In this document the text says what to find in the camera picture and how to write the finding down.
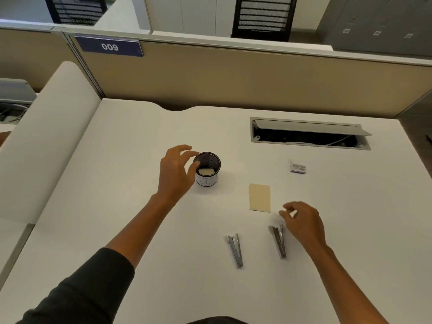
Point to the person's left hand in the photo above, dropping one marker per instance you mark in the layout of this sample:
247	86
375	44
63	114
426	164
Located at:
172	175

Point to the black round pen holder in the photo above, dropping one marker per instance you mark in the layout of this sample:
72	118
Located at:
211	180

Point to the person's left thumb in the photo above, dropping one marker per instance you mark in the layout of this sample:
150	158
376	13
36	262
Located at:
193	170

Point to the silver metal stapler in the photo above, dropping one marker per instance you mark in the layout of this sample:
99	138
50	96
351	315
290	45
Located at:
279	242
235	251

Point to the beige desk partition panel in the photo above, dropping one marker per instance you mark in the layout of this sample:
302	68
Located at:
30	57
253	80

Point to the person's right forearm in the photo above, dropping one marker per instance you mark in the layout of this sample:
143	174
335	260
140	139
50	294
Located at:
341	283

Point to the beige sticky note pad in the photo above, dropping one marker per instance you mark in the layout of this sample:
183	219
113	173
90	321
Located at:
260	198

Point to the black shirt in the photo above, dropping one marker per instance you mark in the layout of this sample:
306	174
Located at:
84	293

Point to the person's left middle finger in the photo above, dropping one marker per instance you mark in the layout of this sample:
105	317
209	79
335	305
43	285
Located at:
184	147

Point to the blue number sign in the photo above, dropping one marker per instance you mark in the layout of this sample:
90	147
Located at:
108	46

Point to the small staple box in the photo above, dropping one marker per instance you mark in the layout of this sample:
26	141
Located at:
298	168

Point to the white paper slip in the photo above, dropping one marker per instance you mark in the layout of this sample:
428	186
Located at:
206	171

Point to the black mesh office chair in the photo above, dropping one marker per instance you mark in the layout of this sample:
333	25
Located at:
263	16
76	10

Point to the person's right thumb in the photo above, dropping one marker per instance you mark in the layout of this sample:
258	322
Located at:
284	214

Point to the grey metal locker cabinet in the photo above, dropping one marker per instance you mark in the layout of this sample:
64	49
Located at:
381	26

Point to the person's right hand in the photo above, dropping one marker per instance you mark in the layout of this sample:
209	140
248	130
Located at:
305	222

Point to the person's left forearm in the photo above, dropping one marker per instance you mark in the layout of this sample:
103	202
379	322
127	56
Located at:
141	226

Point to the white curved side divider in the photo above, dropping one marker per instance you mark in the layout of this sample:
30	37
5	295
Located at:
44	141

